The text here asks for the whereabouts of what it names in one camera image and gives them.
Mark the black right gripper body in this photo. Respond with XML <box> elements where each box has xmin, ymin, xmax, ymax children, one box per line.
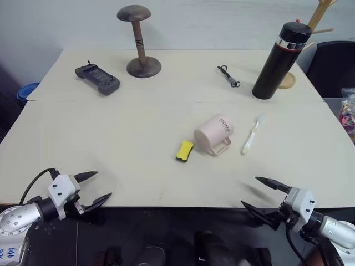
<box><xmin>277</xmin><ymin>203</ymin><xmax>300</xmax><ymax>230</ymax></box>

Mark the pink HOME mug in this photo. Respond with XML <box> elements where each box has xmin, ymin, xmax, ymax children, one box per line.
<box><xmin>192</xmin><ymin>114</ymin><xmax>235</xmax><ymax>158</ymax></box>

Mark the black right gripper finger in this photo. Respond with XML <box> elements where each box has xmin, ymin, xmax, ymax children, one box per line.
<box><xmin>240</xmin><ymin>199</ymin><xmax>281</xmax><ymax>231</ymax></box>
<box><xmin>255</xmin><ymin>176</ymin><xmax>292</xmax><ymax>195</ymax></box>

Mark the pale yellow toothbrush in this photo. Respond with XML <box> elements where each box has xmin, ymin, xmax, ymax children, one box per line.
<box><xmin>241</xmin><ymin>114</ymin><xmax>266</xmax><ymax>156</ymax></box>

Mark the clear plastic storage bin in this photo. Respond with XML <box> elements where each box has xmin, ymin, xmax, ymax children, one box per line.
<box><xmin>322</xmin><ymin>96</ymin><xmax>355</xmax><ymax>147</ymax></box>

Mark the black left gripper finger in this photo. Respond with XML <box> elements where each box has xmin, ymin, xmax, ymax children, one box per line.
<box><xmin>83</xmin><ymin>192</ymin><xmax>113</xmax><ymax>214</ymax></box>
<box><xmin>74</xmin><ymin>171</ymin><xmax>99</xmax><ymax>185</ymax></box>

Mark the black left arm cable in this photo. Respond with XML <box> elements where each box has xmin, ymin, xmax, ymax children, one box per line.
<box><xmin>18</xmin><ymin>167</ymin><xmax>60</xmax><ymax>206</ymax></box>

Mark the yellow black sponge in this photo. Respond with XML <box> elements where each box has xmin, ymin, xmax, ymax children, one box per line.
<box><xmin>174</xmin><ymin>139</ymin><xmax>196</xmax><ymax>163</ymax></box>

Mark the blue plastic bowl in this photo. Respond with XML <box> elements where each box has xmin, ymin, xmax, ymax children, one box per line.
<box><xmin>16</xmin><ymin>81</ymin><xmax>41</xmax><ymax>101</ymax></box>

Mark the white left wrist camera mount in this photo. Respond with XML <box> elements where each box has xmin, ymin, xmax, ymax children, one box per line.
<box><xmin>47</xmin><ymin>173</ymin><xmax>82</xmax><ymax>220</ymax></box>

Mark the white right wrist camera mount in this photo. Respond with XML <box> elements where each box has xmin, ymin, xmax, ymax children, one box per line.
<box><xmin>283</xmin><ymin>187</ymin><xmax>316</xmax><ymax>233</ymax></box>

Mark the dark wooden hat stand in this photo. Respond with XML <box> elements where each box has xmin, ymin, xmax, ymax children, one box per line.
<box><xmin>116</xmin><ymin>4</ymin><xmax>163</xmax><ymax>79</ymax></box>

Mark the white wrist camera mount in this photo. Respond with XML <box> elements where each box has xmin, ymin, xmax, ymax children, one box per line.
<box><xmin>47</xmin><ymin>173</ymin><xmax>82</xmax><ymax>220</ymax></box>
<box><xmin>283</xmin><ymin>187</ymin><xmax>316</xmax><ymax>233</ymax></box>

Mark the black thermos bottle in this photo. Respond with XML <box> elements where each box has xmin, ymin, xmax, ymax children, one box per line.
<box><xmin>251</xmin><ymin>22</ymin><xmax>313</xmax><ymax>100</ymax></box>

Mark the black handheld controller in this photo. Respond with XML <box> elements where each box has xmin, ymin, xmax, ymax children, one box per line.
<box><xmin>74</xmin><ymin>60</ymin><xmax>121</xmax><ymax>97</ymax></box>

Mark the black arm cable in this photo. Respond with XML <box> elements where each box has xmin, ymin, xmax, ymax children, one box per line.
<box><xmin>285</xmin><ymin>226</ymin><xmax>306</xmax><ymax>265</ymax></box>
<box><xmin>18</xmin><ymin>167</ymin><xmax>60</xmax><ymax>206</ymax></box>

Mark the light wooden mug tree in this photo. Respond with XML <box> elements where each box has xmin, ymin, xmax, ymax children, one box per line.
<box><xmin>277</xmin><ymin>0</ymin><xmax>338</xmax><ymax>90</ymax></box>

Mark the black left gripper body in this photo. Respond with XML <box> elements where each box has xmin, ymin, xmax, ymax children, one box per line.
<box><xmin>64</xmin><ymin>193</ymin><xmax>86</xmax><ymax>219</ymax></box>

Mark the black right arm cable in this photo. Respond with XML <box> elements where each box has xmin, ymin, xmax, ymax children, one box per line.
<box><xmin>285</xmin><ymin>226</ymin><xmax>306</xmax><ymax>265</ymax></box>

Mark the black chair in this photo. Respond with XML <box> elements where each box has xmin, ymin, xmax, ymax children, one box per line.
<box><xmin>305</xmin><ymin>40</ymin><xmax>355</xmax><ymax>99</ymax></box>

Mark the bag of colourful items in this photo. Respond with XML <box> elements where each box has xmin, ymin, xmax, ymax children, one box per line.
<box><xmin>338</xmin><ymin>88</ymin><xmax>355</xmax><ymax>142</ymax></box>

